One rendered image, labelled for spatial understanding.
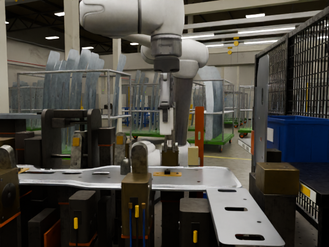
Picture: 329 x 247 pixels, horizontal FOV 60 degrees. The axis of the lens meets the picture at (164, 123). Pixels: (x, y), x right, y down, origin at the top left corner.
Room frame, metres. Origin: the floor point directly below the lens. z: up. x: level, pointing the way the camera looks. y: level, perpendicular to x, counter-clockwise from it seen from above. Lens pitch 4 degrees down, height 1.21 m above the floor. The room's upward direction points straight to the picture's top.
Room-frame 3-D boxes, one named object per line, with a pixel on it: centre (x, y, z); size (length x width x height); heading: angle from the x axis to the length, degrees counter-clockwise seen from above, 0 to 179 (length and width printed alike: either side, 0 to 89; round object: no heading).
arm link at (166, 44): (0.83, -0.01, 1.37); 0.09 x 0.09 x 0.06
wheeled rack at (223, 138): (7.80, -1.29, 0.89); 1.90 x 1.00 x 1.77; 159
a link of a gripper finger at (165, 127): (0.77, 0.00, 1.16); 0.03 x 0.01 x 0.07; 86
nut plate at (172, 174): (0.83, -0.01, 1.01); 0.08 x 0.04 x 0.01; 87
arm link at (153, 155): (1.59, 0.12, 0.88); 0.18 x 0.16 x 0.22; 97
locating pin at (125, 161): (0.84, 0.12, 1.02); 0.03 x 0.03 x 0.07
